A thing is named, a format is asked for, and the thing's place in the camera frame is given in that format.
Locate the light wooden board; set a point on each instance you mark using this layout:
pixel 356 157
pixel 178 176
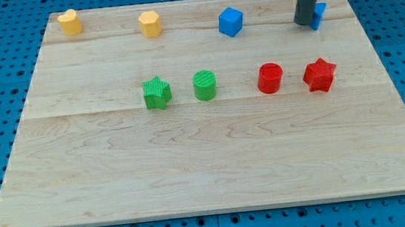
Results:
pixel 89 153

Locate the blue triangular block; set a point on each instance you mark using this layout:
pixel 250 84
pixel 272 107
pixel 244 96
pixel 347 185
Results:
pixel 318 13

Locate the red star block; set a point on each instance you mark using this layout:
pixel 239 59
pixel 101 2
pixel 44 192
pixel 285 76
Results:
pixel 319 75

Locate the blue cube block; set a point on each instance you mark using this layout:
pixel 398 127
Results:
pixel 230 21

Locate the yellow heart block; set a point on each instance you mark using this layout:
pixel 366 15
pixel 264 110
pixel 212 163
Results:
pixel 70 23

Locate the red cylinder block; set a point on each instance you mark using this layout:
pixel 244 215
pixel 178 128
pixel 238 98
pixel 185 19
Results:
pixel 269 77

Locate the yellow hexagon block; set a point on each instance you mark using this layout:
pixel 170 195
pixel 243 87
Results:
pixel 150 24

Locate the green star block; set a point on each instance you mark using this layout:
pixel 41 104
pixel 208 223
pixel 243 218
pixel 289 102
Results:
pixel 156 93

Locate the green cylinder block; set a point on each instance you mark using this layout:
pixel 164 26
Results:
pixel 204 85

